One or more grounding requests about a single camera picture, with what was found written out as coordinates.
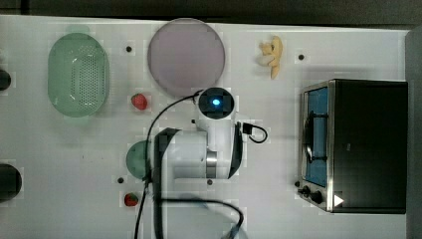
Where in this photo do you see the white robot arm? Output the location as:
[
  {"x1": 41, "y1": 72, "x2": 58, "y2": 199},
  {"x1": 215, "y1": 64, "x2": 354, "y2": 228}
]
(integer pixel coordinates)
[{"x1": 150, "y1": 88, "x2": 244, "y2": 239}]

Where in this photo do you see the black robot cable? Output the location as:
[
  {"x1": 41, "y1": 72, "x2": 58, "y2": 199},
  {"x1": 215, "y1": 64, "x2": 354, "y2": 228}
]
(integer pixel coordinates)
[{"x1": 132, "y1": 89, "x2": 270, "y2": 239}]

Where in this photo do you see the black cylinder at edge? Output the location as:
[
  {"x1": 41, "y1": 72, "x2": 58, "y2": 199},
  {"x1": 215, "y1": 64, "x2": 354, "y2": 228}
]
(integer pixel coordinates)
[{"x1": 0, "y1": 70, "x2": 11, "y2": 91}]

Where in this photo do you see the small green bowl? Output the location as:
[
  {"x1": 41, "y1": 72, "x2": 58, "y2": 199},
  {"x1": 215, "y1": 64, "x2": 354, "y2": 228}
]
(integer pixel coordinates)
[{"x1": 125, "y1": 140, "x2": 151, "y2": 180}]

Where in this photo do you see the black toaster oven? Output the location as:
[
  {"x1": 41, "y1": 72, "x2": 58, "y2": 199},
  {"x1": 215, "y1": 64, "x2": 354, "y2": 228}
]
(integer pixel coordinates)
[{"x1": 295, "y1": 79, "x2": 408, "y2": 214}]

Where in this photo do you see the round purple plate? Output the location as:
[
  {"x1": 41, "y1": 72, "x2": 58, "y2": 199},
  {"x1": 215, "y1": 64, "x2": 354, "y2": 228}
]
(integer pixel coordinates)
[{"x1": 147, "y1": 18, "x2": 226, "y2": 97}]

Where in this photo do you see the red strawberry near plate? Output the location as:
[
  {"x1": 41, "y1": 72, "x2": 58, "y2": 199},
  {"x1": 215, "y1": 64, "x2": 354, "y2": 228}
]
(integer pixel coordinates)
[{"x1": 130, "y1": 94, "x2": 148, "y2": 111}]

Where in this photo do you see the peeled banana toy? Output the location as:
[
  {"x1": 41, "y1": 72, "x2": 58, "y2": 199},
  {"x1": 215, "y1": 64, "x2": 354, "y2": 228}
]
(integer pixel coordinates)
[{"x1": 257, "y1": 36, "x2": 284, "y2": 80}]

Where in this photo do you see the green perforated colander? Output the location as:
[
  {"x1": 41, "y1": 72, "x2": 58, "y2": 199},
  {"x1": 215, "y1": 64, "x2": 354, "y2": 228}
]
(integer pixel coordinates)
[{"x1": 48, "y1": 33, "x2": 109, "y2": 118}]

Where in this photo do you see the red strawberry near edge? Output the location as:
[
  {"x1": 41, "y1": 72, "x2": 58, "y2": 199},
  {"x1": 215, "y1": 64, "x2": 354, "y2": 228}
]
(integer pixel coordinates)
[{"x1": 123, "y1": 193, "x2": 138, "y2": 207}]

